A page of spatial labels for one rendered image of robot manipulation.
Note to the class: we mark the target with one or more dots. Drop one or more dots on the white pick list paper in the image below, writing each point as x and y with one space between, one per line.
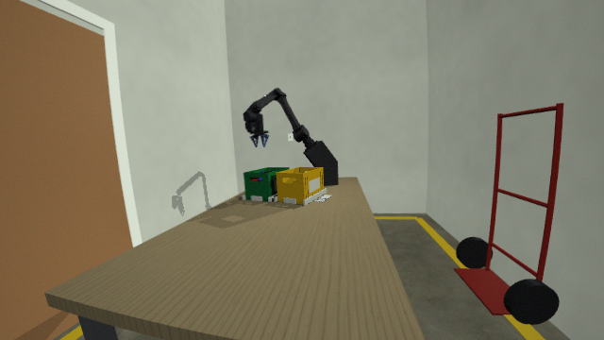
322 198

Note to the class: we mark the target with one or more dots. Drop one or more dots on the green crate with dividers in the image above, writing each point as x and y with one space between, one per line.
265 188

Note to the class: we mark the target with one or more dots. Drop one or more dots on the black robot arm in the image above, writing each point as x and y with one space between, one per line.
252 114

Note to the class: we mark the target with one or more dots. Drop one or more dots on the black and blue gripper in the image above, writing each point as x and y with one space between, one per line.
256 136

